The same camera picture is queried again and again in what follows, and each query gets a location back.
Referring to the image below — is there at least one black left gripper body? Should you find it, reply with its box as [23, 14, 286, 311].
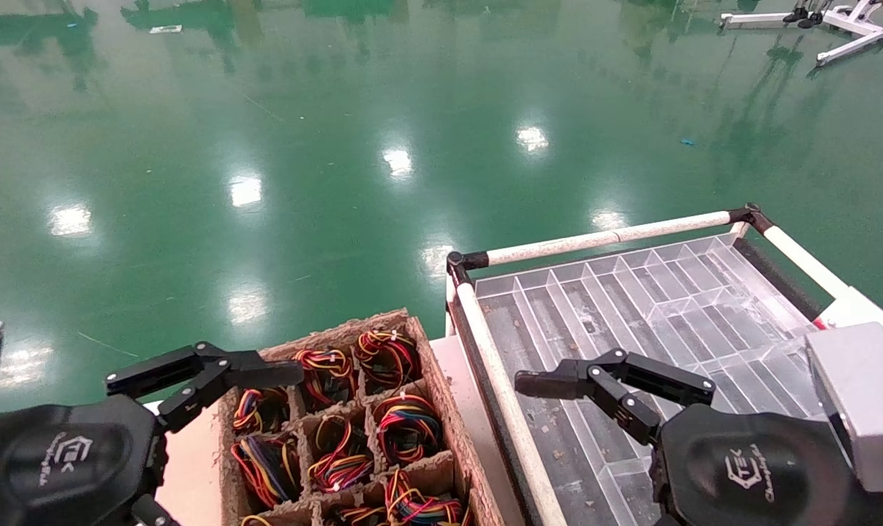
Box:
[0, 394, 170, 526]

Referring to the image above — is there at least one brown cardboard divider box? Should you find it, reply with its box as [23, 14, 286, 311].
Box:
[217, 307, 504, 526]

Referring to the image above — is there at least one white metal floor stand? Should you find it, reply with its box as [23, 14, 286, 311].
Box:
[719, 0, 883, 68]

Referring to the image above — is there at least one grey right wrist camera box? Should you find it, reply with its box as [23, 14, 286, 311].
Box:
[806, 321, 883, 494]

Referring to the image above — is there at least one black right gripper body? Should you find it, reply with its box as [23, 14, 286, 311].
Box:
[651, 404, 883, 526]

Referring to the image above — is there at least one white pipe rack frame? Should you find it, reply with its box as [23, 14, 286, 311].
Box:
[445, 203, 852, 526]

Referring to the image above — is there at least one white sign with red border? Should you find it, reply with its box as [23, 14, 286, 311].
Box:
[813, 286, 883, 346]

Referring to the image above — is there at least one clear plastic divider tray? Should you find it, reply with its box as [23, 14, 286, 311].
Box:
[474, 232, 826, 526]

